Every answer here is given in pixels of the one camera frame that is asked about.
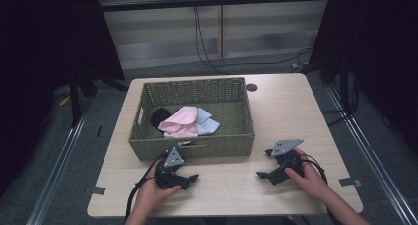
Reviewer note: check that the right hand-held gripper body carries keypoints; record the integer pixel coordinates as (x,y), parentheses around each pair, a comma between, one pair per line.
(286,146)

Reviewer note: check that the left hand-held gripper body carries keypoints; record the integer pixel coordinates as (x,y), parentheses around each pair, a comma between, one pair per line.
(172,159)

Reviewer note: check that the green woven basket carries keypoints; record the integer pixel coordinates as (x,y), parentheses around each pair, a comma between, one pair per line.
(230,142)

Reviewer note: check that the pink cloth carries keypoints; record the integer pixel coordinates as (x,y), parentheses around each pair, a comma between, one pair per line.
(182,119)

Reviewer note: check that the black cloth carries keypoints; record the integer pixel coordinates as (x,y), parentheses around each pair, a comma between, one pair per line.
(159,116)

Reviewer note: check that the light blue cloth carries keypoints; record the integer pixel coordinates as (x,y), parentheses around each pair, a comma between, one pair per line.
(207,124)

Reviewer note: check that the person's right hand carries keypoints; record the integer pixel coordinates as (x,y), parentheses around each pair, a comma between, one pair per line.
(312,182)

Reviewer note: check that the person's left hand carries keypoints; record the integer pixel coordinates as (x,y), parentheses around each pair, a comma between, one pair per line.
(148,195)

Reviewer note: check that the grey tape piece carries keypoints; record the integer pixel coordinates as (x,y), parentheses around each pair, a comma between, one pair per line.
(350,182)
(98,190)

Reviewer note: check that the black tape strip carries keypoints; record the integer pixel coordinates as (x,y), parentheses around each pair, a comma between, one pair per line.
(99,131)

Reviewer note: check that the black metal stand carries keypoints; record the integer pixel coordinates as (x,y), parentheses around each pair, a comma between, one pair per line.
(344,87)
(75,96)

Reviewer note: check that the black curtain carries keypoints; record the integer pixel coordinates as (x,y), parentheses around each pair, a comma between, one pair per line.
(39,54)
(384,47)

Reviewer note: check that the black horizontal bar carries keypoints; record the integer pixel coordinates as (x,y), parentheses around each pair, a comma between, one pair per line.
(213,2)

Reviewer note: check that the metal floor rail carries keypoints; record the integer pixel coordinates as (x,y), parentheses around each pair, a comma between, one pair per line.
(371,159)
(55,172)

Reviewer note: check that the wooden wall post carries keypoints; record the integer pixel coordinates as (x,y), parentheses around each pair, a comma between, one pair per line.
(221,27)

